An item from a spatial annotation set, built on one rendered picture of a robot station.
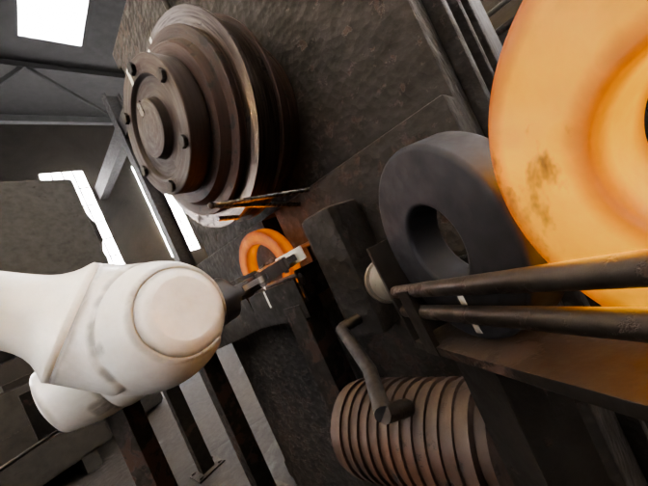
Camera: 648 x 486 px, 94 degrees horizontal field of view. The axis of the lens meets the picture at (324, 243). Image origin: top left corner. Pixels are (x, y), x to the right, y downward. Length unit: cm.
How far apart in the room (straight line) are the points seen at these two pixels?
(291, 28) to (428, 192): 61
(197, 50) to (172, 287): 54
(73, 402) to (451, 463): 39
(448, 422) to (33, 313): 38
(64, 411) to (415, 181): 41
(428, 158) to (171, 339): 22
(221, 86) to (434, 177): 52
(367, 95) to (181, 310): 51
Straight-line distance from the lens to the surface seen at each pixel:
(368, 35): 66
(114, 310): 26
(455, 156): 19
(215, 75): 68
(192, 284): 27
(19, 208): 346
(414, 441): 41
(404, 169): 23
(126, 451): 112
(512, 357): 22
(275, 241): 66
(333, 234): 51
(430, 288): 23
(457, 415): 38
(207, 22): 74
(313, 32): 74
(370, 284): 38
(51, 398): 44
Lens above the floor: 74
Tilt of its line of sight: 1 degrees up
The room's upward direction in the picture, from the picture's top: 25 degrees counter-clockwise
